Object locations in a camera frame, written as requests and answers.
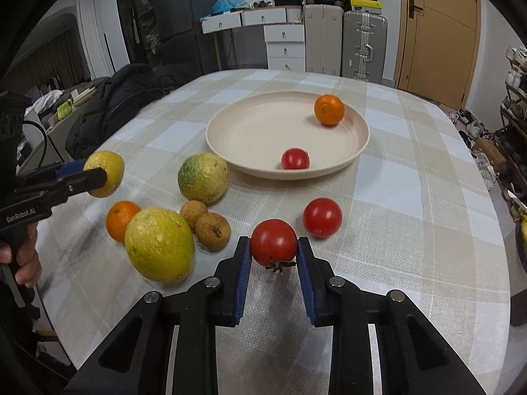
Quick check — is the small yellow guava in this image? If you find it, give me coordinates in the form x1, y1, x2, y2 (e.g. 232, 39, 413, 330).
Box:
83, 151, 125, 198

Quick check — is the orange tangerine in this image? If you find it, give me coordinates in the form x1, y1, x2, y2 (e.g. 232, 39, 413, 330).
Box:
105, 201, 141, 244
314, 94, 346, 127

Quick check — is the large yellow fruit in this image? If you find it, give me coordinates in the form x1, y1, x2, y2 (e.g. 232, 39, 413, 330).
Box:
124, 207, 196, 283

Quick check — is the small red tomato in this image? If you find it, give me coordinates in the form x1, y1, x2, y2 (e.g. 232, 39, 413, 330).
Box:
250, 219, 297, 273

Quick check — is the round red tomato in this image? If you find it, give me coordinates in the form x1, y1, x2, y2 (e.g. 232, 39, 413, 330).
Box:
302, 198, 343, 239

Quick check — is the large oval red tomato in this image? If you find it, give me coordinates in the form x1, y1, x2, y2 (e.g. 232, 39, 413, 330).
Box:
281, 148, 311, 170

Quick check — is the person's left hand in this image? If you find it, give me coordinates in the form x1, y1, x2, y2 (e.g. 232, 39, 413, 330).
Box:
14, 223, 42, 288

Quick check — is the black jacket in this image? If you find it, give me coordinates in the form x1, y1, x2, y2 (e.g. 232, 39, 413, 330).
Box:
65, 63, 199, 160

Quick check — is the brown longan fruit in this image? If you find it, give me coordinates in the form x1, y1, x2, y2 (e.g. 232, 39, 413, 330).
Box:
195, 212, 231, 252
180, 200, 208, 232

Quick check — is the checkered beige tablecloth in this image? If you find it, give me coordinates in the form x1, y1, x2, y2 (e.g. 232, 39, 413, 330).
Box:
38, 69, 510, 393

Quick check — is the green yellow mottled fruit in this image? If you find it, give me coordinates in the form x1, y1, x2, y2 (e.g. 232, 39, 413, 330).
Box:
178, 152, 230, 205

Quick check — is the cream round plate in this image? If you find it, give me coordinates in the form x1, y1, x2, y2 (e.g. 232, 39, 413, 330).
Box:
206, 91, 371, 181

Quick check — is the black refrigerator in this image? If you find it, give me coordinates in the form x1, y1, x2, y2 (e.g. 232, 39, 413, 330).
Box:
152, 0, 219, 75

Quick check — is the shoe rack with shoes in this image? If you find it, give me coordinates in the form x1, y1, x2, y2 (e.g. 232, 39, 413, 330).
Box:
495, 46, 526, 205

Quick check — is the white drawer desk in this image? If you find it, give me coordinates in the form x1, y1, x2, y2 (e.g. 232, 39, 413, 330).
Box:
200, 5, 306, 72

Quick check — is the silver grey suitcase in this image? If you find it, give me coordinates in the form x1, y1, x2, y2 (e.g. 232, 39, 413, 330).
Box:
341, 11, 388, 84

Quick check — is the beige suitcase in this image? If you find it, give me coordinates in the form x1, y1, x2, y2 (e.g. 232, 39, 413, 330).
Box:
305, 5, 344, 77

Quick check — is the brown wooden door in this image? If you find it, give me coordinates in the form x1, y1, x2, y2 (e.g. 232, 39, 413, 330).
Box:
396, 0, 481, 109

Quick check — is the black cable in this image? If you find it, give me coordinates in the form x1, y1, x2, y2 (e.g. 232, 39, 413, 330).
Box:
22, 120, 50, 170

